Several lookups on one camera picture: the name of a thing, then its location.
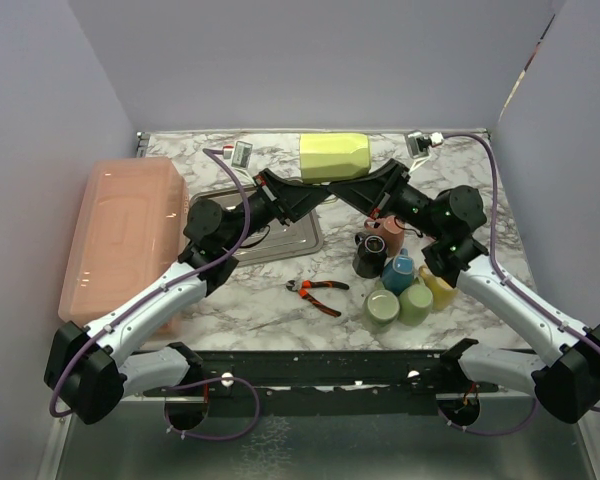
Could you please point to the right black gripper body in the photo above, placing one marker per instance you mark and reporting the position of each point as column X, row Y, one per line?
column 409, row 204

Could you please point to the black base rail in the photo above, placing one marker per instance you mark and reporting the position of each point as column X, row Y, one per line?
column 323, row 383

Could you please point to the green tilted mug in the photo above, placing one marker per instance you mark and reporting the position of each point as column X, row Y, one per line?
column 416, row 303

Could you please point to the blue mug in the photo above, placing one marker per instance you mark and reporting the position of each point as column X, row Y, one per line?
column 399, row 273

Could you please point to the yellow mug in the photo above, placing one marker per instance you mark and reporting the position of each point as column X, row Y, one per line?
column 443, row 293

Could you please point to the pale green upright mug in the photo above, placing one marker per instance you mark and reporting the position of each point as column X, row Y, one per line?
column 381, row 308

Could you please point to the silver metal tray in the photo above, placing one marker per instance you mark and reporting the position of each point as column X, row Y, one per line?
column 278, row 242

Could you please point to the yellow-green faceted mug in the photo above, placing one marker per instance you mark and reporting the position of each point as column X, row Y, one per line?
column 327, row 157

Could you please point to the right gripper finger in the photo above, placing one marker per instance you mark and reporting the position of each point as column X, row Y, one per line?
column 383, row 177
column 363, row 199

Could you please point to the salmon pink mug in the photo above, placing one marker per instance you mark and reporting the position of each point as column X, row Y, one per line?
column 390, row 229

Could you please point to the black glossy mug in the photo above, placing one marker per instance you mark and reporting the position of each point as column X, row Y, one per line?
column 370, row 256

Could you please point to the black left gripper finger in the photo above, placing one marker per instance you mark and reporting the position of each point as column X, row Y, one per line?
column 298, row 205
column 267, row 178

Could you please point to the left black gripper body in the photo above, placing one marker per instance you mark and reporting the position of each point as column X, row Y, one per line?
column 262, row 210

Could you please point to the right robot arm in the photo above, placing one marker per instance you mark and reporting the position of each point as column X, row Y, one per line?
column 563, row 369

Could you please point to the pink plastic storage box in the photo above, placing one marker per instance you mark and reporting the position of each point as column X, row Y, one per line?
column 128, row 233

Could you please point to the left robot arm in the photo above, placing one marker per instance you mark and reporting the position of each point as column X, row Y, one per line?
column 145, row 310

